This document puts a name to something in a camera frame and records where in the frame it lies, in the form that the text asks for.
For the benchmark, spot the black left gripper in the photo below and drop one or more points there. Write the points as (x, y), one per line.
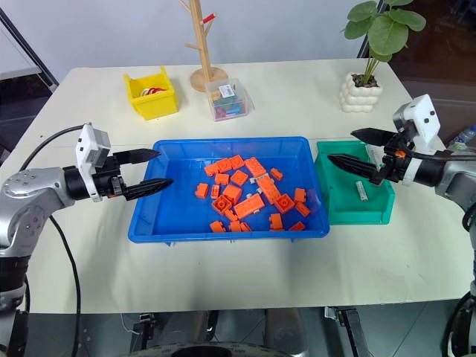
(109, 182)

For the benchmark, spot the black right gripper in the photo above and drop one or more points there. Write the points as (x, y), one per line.
(396, 165)

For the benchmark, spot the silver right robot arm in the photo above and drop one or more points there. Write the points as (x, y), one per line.
(453, 175)

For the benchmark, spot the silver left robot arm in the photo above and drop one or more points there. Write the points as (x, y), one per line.
(33, 193)

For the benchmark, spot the green plastic bin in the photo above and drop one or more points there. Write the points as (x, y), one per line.
(349, 212)

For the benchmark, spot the colourful items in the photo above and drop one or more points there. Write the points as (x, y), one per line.
(227, 107)

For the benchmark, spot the clear plastic box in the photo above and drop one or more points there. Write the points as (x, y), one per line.
(243, 93)

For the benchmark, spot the blue plastic tray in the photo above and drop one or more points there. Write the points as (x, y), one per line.
(178, 208)

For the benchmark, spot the white bubble plant pot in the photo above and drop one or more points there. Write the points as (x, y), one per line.
(359, 98)

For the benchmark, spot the small orange building block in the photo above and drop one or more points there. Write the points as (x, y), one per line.
(239, 177)
(232, 193)
(222, 179)
(217, 227)
(215, 191)
(230, 215)
(235, 227)
(302, 209)
(224, 166)
(201, 190)
(276, 174)
(297, 227)
(212, 169)
(300, 195)
(236, 163)
(246, 227)
(276, 222)

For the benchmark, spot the yellow plastic bin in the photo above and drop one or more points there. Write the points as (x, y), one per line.
(156, 106)

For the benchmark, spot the red and yellow rings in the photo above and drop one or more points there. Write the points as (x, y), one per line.
(151, 91)

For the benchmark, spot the large orange building block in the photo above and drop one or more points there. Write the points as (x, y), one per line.
(255, 166)
(222, 205)
(283, 204)

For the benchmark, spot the clear water bottle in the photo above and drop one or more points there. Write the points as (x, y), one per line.
(465, 137)

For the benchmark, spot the white label card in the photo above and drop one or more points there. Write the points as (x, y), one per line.
(226, 91)

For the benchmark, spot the green leafy plant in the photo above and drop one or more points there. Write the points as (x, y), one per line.
(386, 33)

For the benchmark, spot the wooden tree stand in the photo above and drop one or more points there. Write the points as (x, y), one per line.
(204, 56)

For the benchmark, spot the red clip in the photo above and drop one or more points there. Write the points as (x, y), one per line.
(210, 17)

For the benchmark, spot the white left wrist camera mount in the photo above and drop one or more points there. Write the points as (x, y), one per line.
(85, 148)

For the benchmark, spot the dark metal frame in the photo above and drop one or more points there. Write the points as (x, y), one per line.
(33, 52)

